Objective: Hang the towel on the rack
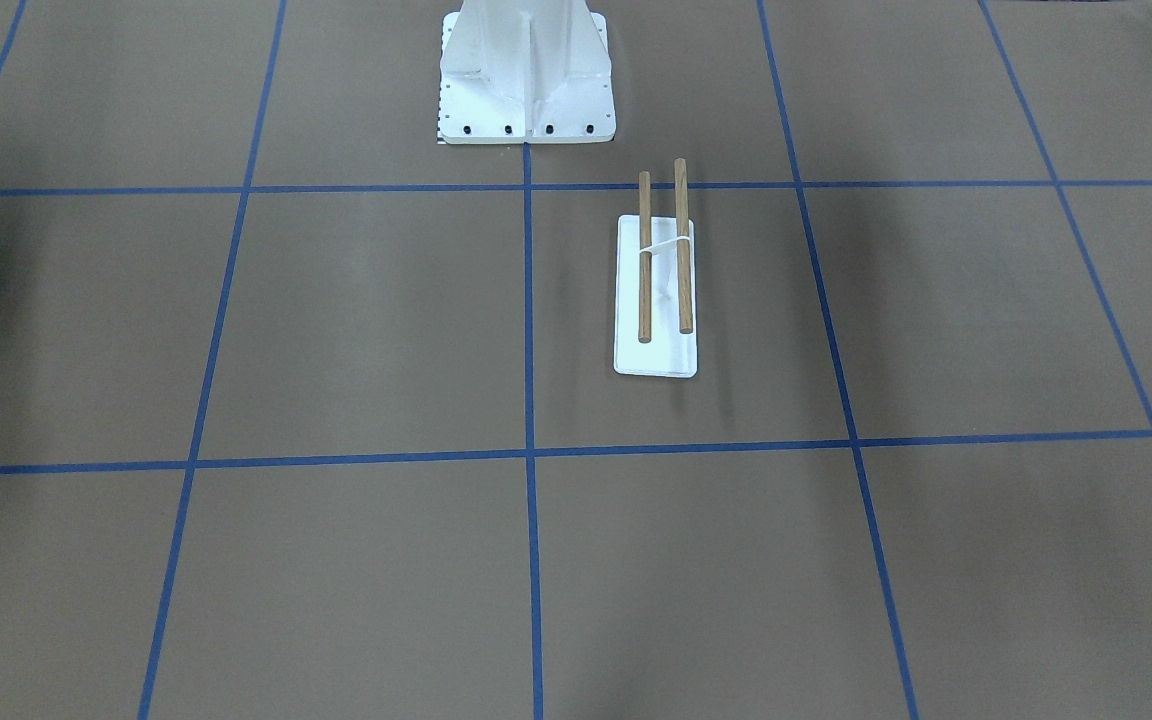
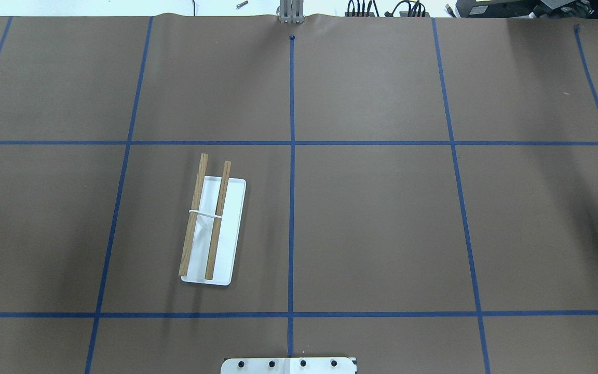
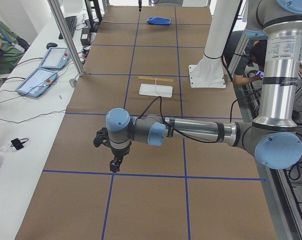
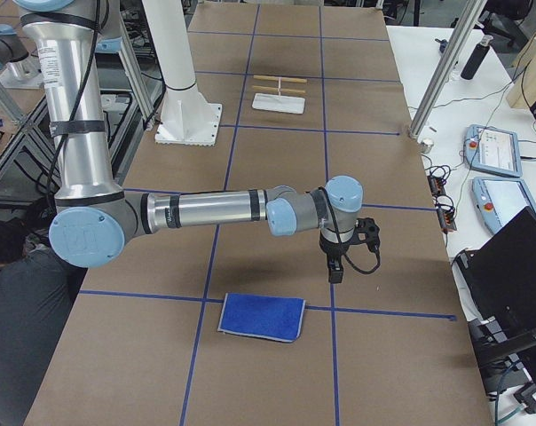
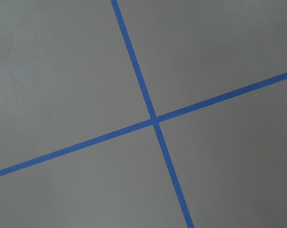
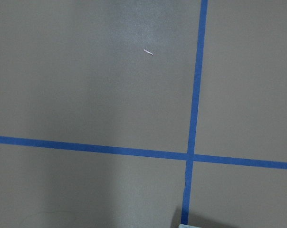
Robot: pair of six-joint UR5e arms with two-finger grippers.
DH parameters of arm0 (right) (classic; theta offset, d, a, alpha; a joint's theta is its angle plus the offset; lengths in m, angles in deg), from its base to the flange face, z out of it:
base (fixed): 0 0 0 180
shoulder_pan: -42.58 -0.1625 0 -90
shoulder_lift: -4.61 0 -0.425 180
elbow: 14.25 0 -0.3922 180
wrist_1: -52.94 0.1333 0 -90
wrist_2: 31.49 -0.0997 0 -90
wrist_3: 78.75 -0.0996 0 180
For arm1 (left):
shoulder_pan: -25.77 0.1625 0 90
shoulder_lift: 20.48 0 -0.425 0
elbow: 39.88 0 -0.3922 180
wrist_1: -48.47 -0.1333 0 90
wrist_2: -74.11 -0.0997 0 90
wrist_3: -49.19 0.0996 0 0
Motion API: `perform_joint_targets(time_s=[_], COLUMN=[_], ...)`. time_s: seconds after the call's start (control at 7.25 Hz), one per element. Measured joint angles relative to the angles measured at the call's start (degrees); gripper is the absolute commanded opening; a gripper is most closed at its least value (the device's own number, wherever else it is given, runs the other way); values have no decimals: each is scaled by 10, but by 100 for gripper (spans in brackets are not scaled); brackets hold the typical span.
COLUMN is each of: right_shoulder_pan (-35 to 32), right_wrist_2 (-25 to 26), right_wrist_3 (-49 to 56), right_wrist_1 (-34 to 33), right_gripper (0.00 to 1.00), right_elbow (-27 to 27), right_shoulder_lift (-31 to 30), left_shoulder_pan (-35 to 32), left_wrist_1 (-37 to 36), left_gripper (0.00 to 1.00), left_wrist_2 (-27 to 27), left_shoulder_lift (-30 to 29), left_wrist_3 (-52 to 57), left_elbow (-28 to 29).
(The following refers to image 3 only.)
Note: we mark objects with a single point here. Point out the white wooden towel rack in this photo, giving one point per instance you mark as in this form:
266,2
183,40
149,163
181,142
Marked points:
155,89

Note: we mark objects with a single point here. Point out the blue towel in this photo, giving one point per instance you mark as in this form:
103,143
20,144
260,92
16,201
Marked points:
159,21

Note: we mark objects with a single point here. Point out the upper teach pendant tablet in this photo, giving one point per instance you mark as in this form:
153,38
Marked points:
55,58

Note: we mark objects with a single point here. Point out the aluminium frame post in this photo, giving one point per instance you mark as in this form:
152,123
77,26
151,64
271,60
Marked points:
63,28

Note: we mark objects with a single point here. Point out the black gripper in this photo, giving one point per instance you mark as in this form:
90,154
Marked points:
118,152

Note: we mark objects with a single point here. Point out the person in green jacket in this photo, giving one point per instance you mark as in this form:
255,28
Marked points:
12,49

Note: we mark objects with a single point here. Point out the lower teach pendant tablet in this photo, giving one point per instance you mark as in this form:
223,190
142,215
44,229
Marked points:
37,83

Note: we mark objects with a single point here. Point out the small black device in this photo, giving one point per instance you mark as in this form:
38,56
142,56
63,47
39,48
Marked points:
18,143

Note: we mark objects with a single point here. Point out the black power adapter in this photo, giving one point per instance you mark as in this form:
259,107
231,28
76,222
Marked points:
85,37

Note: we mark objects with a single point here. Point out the person in dark shirt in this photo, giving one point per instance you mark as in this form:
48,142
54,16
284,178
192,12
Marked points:
254,52

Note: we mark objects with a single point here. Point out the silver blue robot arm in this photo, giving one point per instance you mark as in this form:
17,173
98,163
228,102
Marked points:
271,137

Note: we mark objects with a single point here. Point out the black keyboard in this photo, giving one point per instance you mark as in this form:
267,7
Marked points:
71,22

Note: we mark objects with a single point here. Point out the black computer mouse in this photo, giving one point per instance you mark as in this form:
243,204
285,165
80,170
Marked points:
51,45

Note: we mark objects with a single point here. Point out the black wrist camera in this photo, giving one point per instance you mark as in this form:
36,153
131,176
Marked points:
102,138

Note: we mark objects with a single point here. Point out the teach pendant tablet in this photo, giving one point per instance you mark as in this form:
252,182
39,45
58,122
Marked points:
37,83
55,58

